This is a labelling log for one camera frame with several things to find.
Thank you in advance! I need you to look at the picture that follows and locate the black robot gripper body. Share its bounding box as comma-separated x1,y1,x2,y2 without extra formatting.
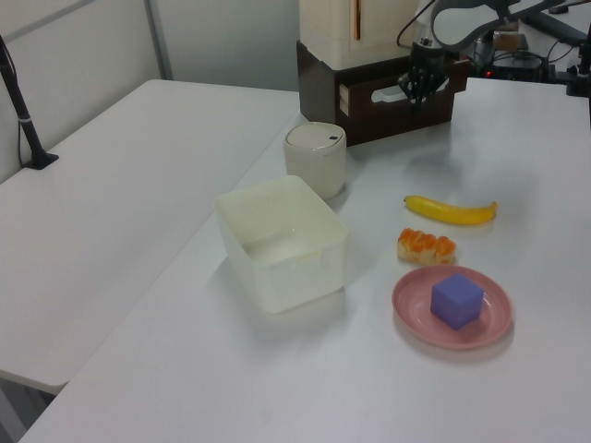
397,39,450,101

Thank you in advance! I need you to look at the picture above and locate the brown drawer with white handle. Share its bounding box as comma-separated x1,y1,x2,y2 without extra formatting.
331,58,472,148

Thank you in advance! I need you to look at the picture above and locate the white drawer cabinet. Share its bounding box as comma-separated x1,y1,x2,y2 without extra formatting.
298,0,422,71

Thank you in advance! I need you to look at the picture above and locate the brown cardboard box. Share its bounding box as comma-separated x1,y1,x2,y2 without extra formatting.
494,30,529,52

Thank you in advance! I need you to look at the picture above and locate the dark brown cabinet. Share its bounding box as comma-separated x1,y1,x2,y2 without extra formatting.
296,39,349,148

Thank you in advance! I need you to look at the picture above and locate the black electronics device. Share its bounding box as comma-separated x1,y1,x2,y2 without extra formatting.
488,51,558,82

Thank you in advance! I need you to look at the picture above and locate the yellow banana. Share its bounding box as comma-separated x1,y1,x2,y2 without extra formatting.
404,194,499,226

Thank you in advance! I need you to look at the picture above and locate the small beige lidded trash can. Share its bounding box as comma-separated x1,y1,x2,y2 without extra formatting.
283,120,348,201

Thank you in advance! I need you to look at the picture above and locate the orange glazed bread loaf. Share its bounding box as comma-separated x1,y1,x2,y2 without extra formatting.
396,227,457,266

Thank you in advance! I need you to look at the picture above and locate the purple foam cube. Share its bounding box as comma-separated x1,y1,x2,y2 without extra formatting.
430,271,485,331

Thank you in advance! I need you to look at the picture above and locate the pink plate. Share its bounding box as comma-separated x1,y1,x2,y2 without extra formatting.
392,266,513,351

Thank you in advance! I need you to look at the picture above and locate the cream plastic open bin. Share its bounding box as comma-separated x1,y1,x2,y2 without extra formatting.
214,174,350,316

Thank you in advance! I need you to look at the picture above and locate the black pole with clamp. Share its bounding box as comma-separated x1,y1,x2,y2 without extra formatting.
0,34,60,171

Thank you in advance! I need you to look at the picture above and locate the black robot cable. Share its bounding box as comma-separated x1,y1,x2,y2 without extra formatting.
397,0,438,49

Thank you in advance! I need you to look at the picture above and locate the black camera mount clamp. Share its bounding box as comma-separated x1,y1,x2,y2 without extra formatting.
564,39,591,98

